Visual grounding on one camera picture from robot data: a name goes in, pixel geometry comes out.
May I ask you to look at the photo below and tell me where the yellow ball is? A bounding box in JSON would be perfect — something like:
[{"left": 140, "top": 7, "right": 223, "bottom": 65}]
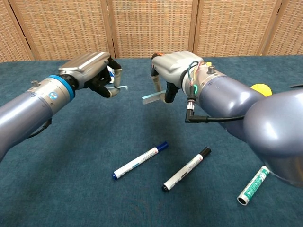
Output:
[{"left": 250, "top": 83, "right": 272, "bottom": 97}]

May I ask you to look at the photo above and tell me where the blue white snake cube toy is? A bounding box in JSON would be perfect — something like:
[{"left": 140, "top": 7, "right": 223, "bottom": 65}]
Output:
[{"left": 106, "top": 65, "right": 117, "bottom": 84}]

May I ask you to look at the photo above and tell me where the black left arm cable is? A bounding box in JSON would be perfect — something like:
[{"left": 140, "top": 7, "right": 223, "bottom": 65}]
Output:
[{"left": 27, "top": 117, "right": 53, "bottom": 139}]

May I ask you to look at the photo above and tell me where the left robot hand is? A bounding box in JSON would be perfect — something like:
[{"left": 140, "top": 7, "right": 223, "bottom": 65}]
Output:
[{"left": 58, "top": 51, "right": 124, "bottom": 98}]

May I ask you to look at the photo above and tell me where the bamboo folding screen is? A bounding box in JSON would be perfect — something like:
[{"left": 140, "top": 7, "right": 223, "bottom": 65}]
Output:
[{"left": 0, "top": 0, "right": 303, "bottom": 63}]

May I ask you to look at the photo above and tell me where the white marker with blue cap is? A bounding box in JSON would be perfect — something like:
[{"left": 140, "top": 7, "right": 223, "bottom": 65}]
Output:
[{"left": 111, "top": 141, "right": 169, "bottom": 181}]

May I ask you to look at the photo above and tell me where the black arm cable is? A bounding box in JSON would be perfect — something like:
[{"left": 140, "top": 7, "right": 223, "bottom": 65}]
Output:
[
  {"left": 184, "top": 87, "right": 246, "bottom": 124},
  {"left": 27, "top": 117, "right": 53, "bottom": 139}
]

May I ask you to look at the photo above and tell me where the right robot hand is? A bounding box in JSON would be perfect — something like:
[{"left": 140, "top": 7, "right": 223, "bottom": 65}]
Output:
[{"left": 151, "top": 50, "right": 205, "bottom": 104}]

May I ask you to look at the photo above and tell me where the white marker with black cap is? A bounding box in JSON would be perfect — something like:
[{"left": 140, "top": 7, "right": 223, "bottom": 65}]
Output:
[{"left": 161, "top": 147, "right": 212, "bottom": 192}]

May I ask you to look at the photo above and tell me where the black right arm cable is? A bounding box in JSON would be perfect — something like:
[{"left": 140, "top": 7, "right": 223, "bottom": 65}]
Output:
[{"left": 184, "top": 87, "right": 246, "bottom": 124}]

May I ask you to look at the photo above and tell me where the blue carpet table mat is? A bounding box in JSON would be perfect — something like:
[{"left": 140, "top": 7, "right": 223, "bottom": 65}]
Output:
[{"left": 0, "top": 54, "right": 303, "bottom": 227}]

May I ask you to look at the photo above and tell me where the green patterned marker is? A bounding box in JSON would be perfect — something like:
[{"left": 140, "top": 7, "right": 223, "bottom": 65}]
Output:
[{"left": 237, "top": 165, "right": 270, "bottom": 205}]

